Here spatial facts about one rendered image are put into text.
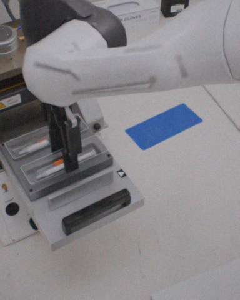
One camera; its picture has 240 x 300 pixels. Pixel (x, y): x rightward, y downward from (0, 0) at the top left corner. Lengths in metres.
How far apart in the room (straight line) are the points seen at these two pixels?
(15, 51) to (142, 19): 0.70
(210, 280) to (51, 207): 0.41
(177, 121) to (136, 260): 0.50
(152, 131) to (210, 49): 0.90
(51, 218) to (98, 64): 0.46
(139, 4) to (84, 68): 1.17
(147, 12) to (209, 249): 0.89
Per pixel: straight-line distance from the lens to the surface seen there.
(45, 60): 0.69
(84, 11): 0.76
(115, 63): 0.62
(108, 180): 1.05
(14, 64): 1.14
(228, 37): 0.58
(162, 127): 1.48
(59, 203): 1.01
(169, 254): 1.22
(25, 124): 1.25
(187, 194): 1.33
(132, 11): 1.76
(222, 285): 1.18
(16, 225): 1.23
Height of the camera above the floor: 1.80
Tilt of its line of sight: 47 degrees down
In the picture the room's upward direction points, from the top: 1 degrees clockwise
